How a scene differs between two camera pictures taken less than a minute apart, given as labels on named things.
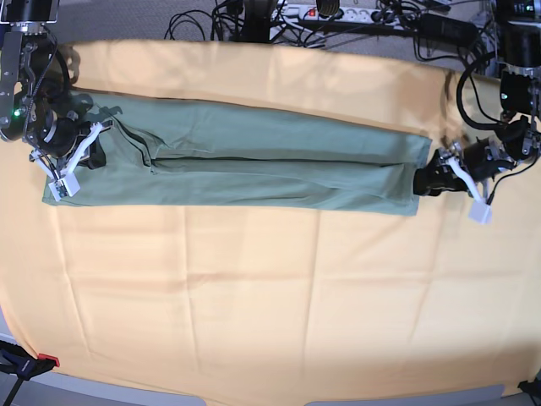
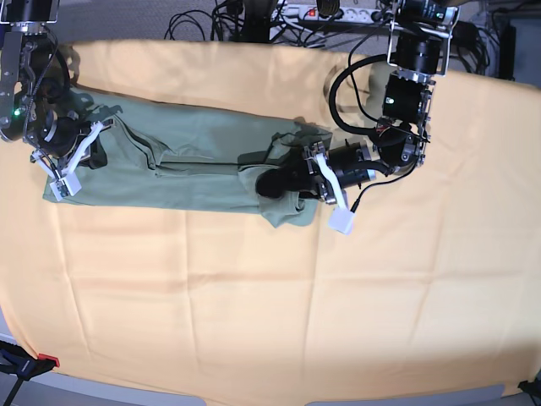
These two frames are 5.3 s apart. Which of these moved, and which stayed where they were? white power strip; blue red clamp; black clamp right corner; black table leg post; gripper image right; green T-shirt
Moved: green T-shirt; gripper image right
Stayed: black table leg post; blue red clamp; white power strip; black clamp right corner
